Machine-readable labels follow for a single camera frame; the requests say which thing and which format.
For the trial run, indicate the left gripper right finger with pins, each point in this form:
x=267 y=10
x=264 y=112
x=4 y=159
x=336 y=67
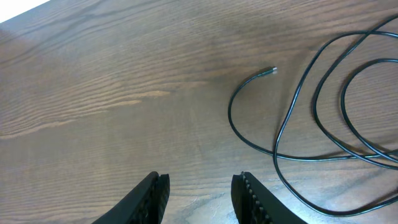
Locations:
x=253 y=203

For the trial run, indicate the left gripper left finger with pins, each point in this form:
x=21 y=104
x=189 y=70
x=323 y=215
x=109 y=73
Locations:
x=144 y=204

